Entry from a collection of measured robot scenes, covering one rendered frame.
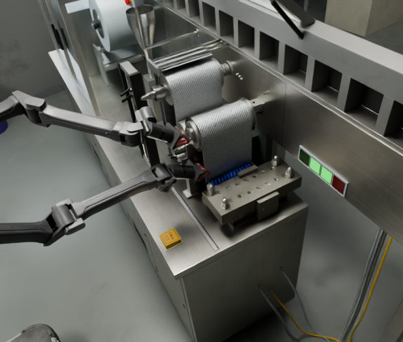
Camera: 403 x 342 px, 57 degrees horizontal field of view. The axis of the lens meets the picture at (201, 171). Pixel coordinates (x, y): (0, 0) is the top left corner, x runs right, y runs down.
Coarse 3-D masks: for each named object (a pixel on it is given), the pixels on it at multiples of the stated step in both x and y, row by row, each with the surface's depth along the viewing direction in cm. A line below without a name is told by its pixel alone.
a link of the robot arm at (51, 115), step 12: (36, 108) 131; (48, 108) 134; (48, 120) 134; (60, 120) 132; (72, 120) 131; (84, 120) 132; (96, 120) 132; (108, 120) 132; (96, 132) 132; (108, 132) 130; (120, 132) 128; (132, 132) 128; (132, 144) 132
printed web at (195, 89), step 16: (192, 64) 159; (208, 64) 159; (176, 80) 154; (192, 80) 156; (208, 80) 159; (176, 96) 155; (192, 96) 159; (208, 96) 164; (176, 112) 160; (192, 112) 164; (208, 112) 149; (224, 112) 147; (240, 112) 148; (208, 128) 144; (224, 128) 146; (240, 128) 150; (208, 144) 147
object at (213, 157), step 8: (240, 136) 153; (248, 136) 155; (224, 144) 151; (232, 144) 153; (240, 144) 156; (248, 144) 158; (208, 152) 149; (216, 152) 151; (224, 152) 154; (232, 152) 156; (240, 152) 159; (248, 152) 161; (208, 160) 152; (216, 160) 154; (224, 160) 156; (232, 160) 159; (240, 160) 162; (248, 160) 164; (208, 168) 155; (216, 168) 157; (224, 168) 159; (232, 168) 162; (208, 176) 158; (216, 176) 160
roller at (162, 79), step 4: (216, 60) 162; (216, 64) 160; (220, 68) 161; (220, 72) 161; (160, 76) 160; (220, 76) 161; (160, 80) 162; (164, 80) 157; (168, 84) 154; (168, 88) 156; (168, 100) 163; (172, 100) 158; (172, 104) 160
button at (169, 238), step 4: (164, 232) 154; (168, 232) 154; (172, 232) 154; (176, 232) 154; (160, 236) 153; (164, 236) 153; (168, 236) 152; (172, 236) 152; (176, 236) 152; (164, 240) 151; (168, 240) 151; (172, 240) 151; (176, 240) 151; (180, 240) 152; (164, 244) 150; (168, 244) 150; (172, 244) 151
